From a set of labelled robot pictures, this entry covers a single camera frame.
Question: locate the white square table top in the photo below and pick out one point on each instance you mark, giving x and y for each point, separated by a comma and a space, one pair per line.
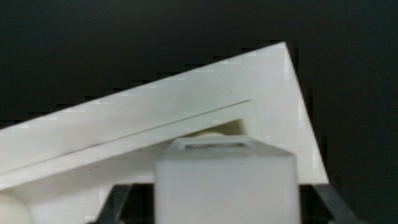
85, 148

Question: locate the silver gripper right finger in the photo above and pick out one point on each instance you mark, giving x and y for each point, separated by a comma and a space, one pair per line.
323, 208

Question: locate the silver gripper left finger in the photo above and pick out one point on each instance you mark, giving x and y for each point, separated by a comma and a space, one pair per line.
128, 207

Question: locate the white leg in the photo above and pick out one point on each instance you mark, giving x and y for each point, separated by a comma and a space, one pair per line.
226, 183

